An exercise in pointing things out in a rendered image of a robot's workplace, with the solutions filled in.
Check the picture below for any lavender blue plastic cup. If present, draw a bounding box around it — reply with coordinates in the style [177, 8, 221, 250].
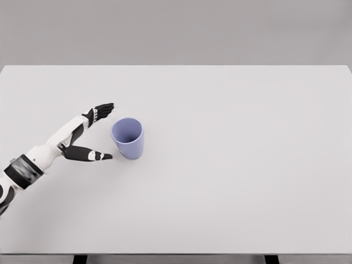
[111, 117, 145, 160]

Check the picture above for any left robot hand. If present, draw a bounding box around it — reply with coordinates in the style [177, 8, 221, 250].
[45, 102, 115, 162]

